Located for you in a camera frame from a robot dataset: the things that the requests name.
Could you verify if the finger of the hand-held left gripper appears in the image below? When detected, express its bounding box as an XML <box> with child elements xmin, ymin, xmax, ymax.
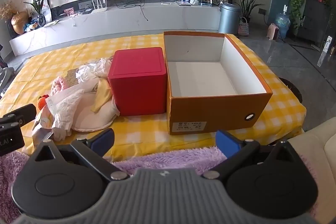
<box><xmin>0</xmin><ymin>104</ymin><xmax>37</xmax><ymax>127</ymax></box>

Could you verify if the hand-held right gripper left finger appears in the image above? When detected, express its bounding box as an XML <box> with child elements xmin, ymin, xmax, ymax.
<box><xmin>34</xmin><ymin>127</ymin><xmax>130</xmax><ymax>180</ymax></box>

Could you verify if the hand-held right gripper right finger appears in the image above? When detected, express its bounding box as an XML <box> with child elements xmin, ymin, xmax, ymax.
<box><xmin>202</xmin><ymin>130</ymin><xmax>301</xmax><ymax>180</ymax></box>

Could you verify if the orange crochet carrot toy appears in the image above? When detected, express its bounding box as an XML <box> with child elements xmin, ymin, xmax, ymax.
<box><xmin>37</xmin><ymin>94</ymin><xmax>51</xmax><ymax>111</ymax></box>

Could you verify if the pink and white crochet toy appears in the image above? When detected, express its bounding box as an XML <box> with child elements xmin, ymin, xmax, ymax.
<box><xmin>50</xmin><ymin>76</ymin><xmax>72</xmax><ymax>95</ymax></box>

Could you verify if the orange cardboard box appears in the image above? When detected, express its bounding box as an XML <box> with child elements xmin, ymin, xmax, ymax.
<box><xmin>163</xmin><ymin>31</ymin><xmax>273</xmax><ymax>136</ymax></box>

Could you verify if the white padded bra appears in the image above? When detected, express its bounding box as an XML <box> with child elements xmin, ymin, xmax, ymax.
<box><xmin>70</xmin><ymin>99</ymin><xmax>121</xmax><ymax>133</ymax></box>

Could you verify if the silver foil packet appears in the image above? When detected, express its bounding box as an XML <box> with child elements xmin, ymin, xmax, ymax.
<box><xmin>31</xmin><ymin>111</ymin><xmax>54</xmax><ymax>146</ymax></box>

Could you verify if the yellow checked tablecloth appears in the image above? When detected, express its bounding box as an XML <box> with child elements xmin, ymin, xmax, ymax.
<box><xmin>0</xmin><ymin>33</ymin><xmax>307</xmax><ymax>156</ymax></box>

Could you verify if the yellow cloth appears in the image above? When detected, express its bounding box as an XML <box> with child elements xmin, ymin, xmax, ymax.
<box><xmin>91</xmin><ymin>79</ymin><xmax>113</xmax><ymax>113</ymax></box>

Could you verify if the crumpled white cloth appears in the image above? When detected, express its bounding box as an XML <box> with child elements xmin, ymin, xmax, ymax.
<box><xmin>45</xmin><ymin>84</ymin><xmax>87</xmax><ymax>141</ymax></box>

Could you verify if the purple fluffy blanket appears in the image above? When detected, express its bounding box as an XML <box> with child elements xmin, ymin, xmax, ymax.
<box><xmin>0</xmin><ymin>147</ymin><xmax>318</xmax><ymax>216</ymax></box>

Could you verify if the beige sponge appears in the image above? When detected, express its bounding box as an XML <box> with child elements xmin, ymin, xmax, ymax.
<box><xmin>64</xmin><ymin>69</ymin><xmax>80</xmax><ymax>86</ymax></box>

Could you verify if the red square box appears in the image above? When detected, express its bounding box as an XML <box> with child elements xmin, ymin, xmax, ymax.
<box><xmin>108</xmin><ymin>47</ymin><xmax>168</xmax><ymax>117</ymax></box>

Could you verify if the white lace cloth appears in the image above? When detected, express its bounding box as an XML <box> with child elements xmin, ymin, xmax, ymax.
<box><xmin>76</xmin><ymin>57</ymin><xmax>115</xmax><ymax>84</ymax></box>

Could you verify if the black round stool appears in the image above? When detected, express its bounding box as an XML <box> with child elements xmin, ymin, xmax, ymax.
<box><xmin>278</xmin><ymin>77</ymin><xmax>304</xmax><ymax>105</ymax></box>

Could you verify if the blue snack bag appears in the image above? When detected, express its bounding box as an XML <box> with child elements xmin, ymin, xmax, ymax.
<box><xmin>23</xmin><ymin>21</ymin><xmax>40</xmax><ymax>32</ymax></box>

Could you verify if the golden round vase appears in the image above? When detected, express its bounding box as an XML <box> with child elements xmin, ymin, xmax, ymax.
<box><xmin>11</xmin><ymin>11</ymin><xmax>30</xmax><ymax>35</ymax></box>

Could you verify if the white paper sheet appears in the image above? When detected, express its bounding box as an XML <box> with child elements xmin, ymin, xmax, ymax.
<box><xmin>43</xmin><ymin>19</ymin><xmax>62</xmax><ymax>28</ymax></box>

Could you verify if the cream sofa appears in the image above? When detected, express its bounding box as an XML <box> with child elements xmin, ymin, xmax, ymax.
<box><xmin>287</xmin><ymin>116</ymin><xmax>336</xmax><ymax>215</ymax></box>

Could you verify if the dried flower bunch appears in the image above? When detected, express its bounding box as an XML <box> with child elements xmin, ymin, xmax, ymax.
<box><xmin>0</xmin><ymin>1</ymin><xmax>17</xmax><ymax>21</ymax></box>

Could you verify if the green plant in glass vase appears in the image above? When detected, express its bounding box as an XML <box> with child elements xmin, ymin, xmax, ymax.
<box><xmin>24</xmin><ymin>0</ymin><xmax>51</xmax><ymax>28</ymax></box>

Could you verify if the white marble media console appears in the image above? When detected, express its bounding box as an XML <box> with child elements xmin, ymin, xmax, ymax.
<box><xmin>9</xmin><ymin>1</ymin><xmax>221</xmax><ymax>57</ymax></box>

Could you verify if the woven basket bag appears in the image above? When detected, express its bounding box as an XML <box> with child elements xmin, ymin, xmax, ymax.
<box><xmin>238</xmin><ymin>17</ymin><xmax>250</xmax><ymax>36</ymax></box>

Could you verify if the pink space heater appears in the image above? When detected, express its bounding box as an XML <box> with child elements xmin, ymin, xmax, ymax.
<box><xmin>267</xmin><ymin>23</ymin><xmax>281</xmax><ymax>41</ymax></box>

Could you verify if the grey metal bin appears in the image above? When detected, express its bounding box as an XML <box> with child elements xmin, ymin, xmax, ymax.
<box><xmin>218</xmin><ymin>2</ymin><xmax>242</xmax><ymax>35</ymax></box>

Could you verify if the white router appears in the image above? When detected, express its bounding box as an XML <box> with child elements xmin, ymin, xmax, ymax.
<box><xmin>91</xmin><ymin>0</ymin><xmax>109</xmax><ymax>14</ymax></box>

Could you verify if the blue water bottle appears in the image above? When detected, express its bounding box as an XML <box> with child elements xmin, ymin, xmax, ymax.
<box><xmin>275</xmin><ymin>5</ymin><xmax>291</xmax><ymax>39</ymax></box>

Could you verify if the long-leaf potted plant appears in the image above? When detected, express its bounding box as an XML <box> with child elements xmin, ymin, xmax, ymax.
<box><xmin>230</xmin><ymin>0</ymin><xmax>263</xmax><ymax>25</ymax></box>

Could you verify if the dark cabinet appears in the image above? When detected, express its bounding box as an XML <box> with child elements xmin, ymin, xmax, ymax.
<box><xmin>296</xmin><ymin>0</ymin><xmax>333</xmax><ymax>48</ymax></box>

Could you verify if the black cable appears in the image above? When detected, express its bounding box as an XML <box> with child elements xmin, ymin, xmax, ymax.
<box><xmin>115</xmin><ymin>0</ymin><xmax>150</xmax><ymax>22</ymax></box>

